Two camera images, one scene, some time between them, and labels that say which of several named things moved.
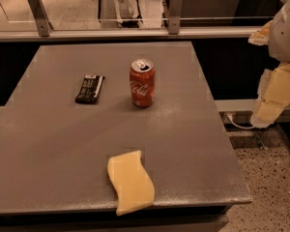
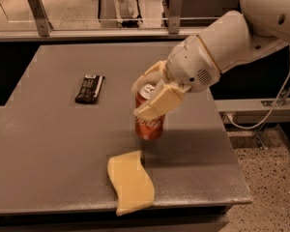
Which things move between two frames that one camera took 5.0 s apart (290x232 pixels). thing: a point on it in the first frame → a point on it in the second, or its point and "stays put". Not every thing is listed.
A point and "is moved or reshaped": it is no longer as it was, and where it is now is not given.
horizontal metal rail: x=124 y=34 stays put
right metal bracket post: x=175 y=9 stays put
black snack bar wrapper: x=90 y=91 stays put
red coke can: x=142 y=82 is moved or reshaped
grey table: x=49 y=153 stays put
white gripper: x=286 y=36 → x=190 y=64
